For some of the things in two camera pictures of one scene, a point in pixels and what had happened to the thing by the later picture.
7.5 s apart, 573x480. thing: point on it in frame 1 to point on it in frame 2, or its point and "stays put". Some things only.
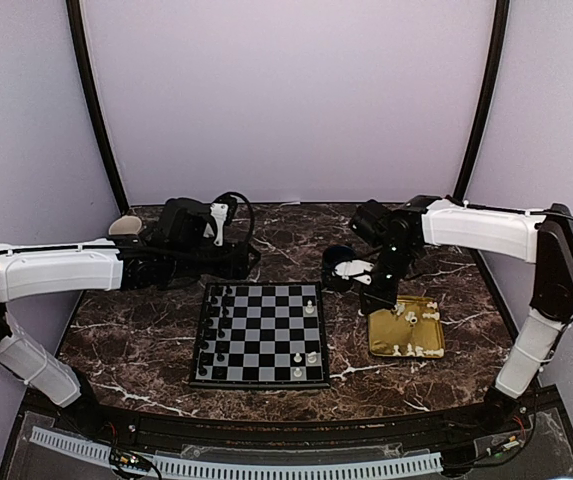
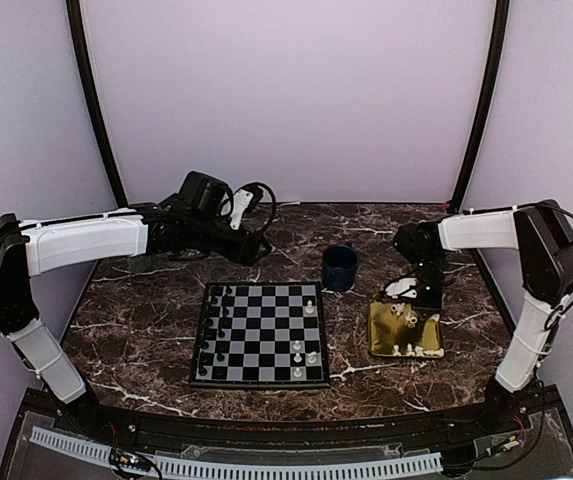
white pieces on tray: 419,352 stays put
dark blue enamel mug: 330,258 stays put
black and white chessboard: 261,334 stays put
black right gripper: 381,300 to 429,308
